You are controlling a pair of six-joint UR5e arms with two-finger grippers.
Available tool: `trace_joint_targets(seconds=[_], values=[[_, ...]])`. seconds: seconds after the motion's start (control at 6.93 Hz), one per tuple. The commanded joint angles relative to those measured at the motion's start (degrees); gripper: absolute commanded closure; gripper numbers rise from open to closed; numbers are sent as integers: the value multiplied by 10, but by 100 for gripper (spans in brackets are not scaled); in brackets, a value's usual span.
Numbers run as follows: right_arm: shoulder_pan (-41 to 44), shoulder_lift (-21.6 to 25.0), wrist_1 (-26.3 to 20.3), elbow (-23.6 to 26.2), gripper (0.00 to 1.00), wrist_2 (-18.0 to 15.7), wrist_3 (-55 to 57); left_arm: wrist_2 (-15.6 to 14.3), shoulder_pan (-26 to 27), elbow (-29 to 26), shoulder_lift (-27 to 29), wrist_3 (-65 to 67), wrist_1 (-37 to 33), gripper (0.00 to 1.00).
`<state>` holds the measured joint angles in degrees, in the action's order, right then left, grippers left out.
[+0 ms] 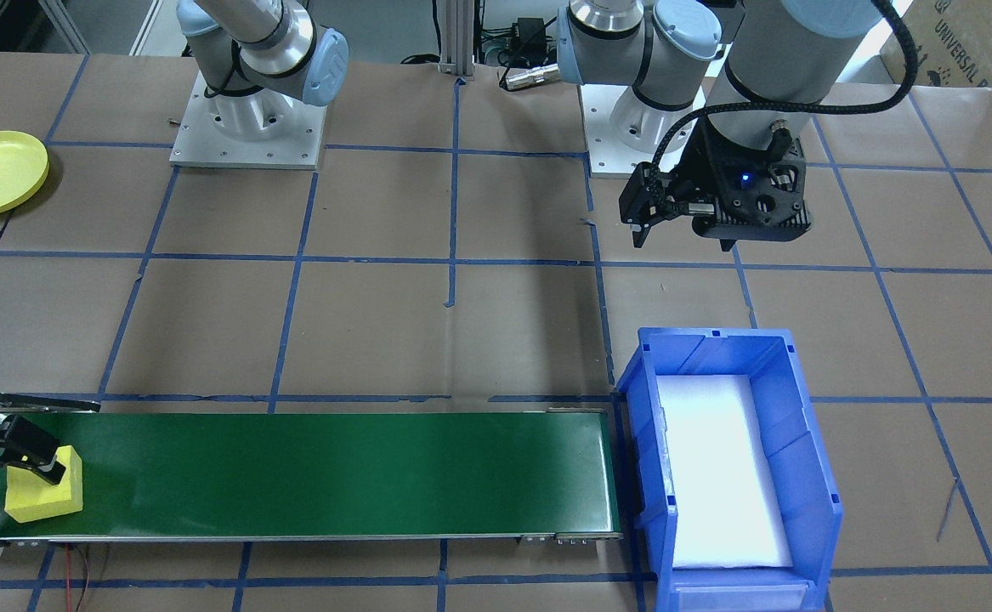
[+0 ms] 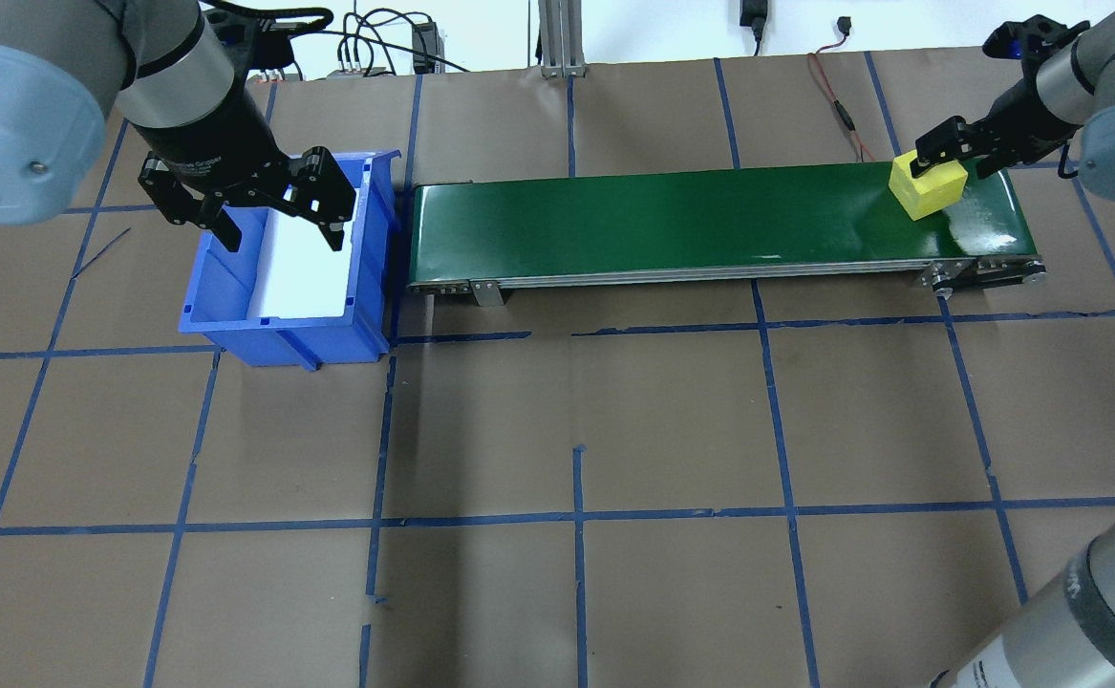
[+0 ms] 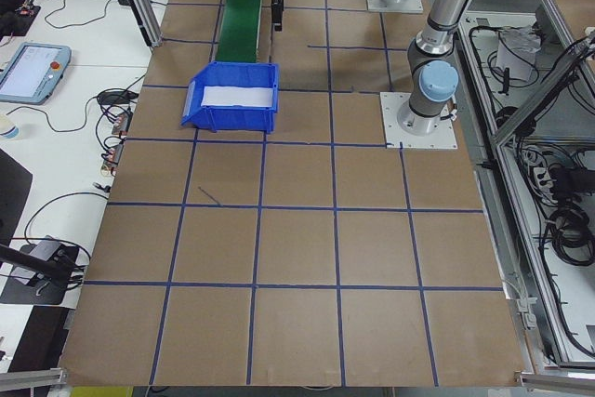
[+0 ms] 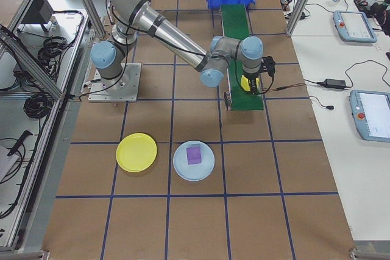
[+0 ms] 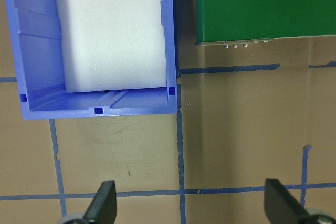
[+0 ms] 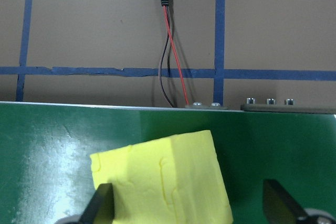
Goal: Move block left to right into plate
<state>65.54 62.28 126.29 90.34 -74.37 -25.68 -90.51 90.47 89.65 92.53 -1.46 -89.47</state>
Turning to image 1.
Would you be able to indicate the yellow foam block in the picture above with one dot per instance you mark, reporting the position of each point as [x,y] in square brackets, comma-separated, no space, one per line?
[41,501]

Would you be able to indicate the silver cylindrical connector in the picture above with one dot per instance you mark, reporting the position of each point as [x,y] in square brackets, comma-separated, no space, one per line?
[530,76]

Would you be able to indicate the black power adapter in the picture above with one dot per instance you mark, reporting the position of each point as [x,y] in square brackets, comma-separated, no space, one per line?
[530,34]

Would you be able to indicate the blue plastic storage bin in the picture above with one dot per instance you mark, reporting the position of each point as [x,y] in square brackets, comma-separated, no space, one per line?
[802,476]

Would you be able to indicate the brown cardboard box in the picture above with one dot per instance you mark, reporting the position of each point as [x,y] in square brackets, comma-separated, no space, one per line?
[963,42]

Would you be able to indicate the green belt conveyor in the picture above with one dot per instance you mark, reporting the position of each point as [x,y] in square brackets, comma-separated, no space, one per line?
[334,476]

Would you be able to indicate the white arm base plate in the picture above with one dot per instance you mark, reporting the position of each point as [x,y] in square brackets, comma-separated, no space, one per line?
[206,153]
[606,153]

